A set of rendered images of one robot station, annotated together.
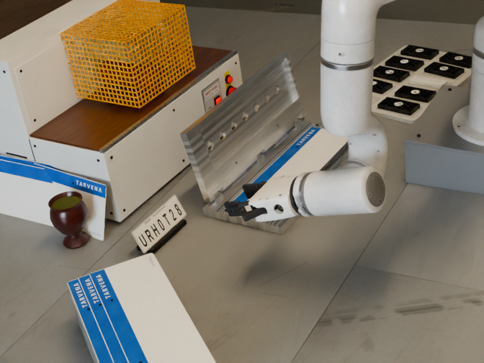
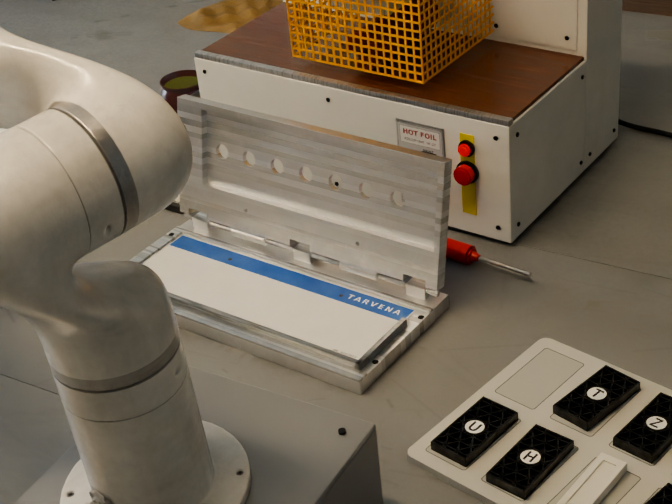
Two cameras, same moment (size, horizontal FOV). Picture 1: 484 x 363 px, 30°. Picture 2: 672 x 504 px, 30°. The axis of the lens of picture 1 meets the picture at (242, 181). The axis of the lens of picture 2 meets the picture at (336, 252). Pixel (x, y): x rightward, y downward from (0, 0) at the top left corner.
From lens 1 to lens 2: 249 cm
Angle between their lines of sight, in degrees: 75
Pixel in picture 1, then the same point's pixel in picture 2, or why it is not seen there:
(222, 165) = (220, 190)
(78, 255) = not seen: hidden behind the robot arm
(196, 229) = (162, 224)
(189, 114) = (361, 130)
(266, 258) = not seen: hidden behind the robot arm
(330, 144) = (332, 332)
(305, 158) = (295, 304)
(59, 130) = (282, 17)
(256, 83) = (353, 151)
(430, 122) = (208, 393)
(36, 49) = not seen: outside the picture
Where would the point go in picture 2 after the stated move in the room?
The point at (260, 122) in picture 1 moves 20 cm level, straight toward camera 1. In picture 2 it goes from (333, 209) to (185, 220)
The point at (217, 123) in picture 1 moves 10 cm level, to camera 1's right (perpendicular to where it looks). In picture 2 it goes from (248, 136) to (246, 171)
